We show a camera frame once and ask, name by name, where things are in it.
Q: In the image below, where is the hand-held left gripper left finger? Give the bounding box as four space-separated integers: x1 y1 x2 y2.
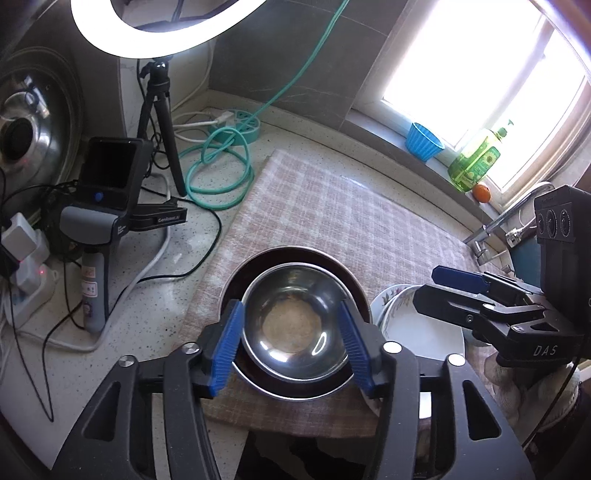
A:
51 299 245 480

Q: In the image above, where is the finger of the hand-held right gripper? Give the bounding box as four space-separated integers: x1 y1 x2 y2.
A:
412 284 515 332
431 265 525 297

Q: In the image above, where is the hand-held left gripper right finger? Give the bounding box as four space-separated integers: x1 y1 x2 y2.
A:
339 300 536 480

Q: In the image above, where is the light blue bowl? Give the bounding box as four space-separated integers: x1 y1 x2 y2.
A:
384 298 466 361

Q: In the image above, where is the red bowl with steel lining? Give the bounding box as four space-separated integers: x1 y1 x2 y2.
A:
241 262 352 381

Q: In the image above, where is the large steel bowl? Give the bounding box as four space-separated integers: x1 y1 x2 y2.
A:
221 246 374 401

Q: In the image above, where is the person's right hand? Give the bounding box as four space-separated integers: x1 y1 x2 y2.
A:
482 342 583 430

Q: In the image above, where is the small pink flower plate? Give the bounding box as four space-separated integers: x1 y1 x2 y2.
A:
365 284 466 421

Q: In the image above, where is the steel faucet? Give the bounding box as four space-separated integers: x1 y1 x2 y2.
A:
463 182 555 266

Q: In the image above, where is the green dish soap bottle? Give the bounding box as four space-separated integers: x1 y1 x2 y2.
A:
448 120 514 193

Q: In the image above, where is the blue ribbed cup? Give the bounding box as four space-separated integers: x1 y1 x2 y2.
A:
406 122 445 162

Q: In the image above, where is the pink plaid cloth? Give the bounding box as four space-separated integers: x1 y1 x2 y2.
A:
185 148 485 438

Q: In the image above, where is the spare hand-held gripper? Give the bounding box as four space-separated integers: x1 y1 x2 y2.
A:
44 136 189 334

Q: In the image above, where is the white power strip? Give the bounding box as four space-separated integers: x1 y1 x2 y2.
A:
0 258 61 330

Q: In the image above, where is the green round socket reel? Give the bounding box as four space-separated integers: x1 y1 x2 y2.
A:
205 108 262 145

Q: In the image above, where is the white charger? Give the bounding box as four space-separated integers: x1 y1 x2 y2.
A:
0 212 40 268

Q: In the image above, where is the black tripod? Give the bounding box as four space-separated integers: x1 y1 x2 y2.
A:
136 59 188 197

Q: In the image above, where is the round steel lid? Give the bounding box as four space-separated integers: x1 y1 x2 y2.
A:
0 46 86 217

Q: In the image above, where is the black cable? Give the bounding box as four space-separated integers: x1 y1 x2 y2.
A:
34 196 222 423

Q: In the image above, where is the green cable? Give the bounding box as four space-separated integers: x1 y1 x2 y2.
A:
178 0 352 210

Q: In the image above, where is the ring light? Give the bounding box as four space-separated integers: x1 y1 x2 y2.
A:
70 0 269 59

